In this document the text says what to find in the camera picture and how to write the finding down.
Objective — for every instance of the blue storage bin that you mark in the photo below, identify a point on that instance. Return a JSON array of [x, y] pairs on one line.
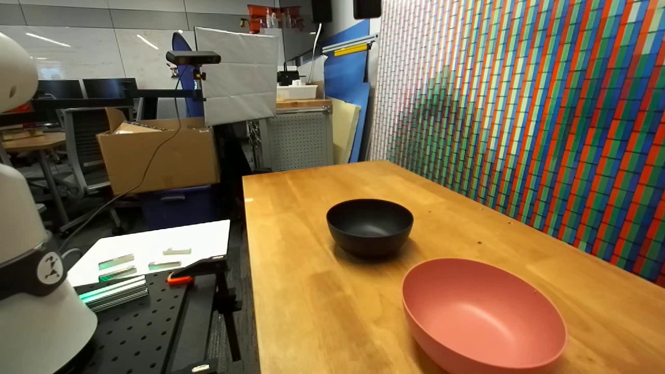
[[179, 205]]

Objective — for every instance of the white paper sheet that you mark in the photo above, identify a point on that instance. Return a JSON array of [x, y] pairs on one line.
[[173, 242]]

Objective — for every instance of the green and white tube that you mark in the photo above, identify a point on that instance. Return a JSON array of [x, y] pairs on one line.
[[115, 294]]

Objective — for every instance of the grey office chair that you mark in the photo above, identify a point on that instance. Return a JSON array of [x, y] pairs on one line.
[[83, 145]]

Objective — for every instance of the white foam board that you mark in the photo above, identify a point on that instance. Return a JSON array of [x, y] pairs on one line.
[[240, 74]]

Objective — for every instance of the brown cardboard box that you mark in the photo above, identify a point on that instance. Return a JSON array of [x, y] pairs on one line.
[[159, 163]]

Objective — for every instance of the black perforated breadboard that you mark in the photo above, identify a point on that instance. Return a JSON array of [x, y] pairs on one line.
[[138, 333]]

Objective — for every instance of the blue upright panel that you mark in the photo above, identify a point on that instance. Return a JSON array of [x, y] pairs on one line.
[[346, 69]]

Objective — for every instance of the green capped marker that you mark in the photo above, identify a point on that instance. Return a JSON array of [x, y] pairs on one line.
[[165, 264], [177, 251], [115, 263]]

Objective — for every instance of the red rack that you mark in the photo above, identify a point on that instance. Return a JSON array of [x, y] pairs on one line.
[[273, 15]]

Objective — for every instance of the round wooden table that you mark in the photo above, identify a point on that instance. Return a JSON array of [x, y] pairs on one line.
[[32, 141]]

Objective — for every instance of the dark computer monitor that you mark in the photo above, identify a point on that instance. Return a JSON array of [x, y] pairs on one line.
[[59, 87], [109, 87]]

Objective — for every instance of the black stereo camera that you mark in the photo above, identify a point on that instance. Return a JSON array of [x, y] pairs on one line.
[[192, 56]]

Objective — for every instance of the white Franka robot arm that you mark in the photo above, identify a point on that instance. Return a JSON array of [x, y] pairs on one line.
[[28, 311]]

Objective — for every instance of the pink plastic bowl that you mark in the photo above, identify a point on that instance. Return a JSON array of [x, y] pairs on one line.
[[479, 318]]

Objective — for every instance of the black camera stand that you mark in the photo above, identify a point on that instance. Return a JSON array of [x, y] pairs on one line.
[[224, 303]]

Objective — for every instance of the black bowl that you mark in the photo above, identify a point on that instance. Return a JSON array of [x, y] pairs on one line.
[[368, 228]]

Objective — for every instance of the beige board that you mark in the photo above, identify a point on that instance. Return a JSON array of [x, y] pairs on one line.
[[342, 132]]

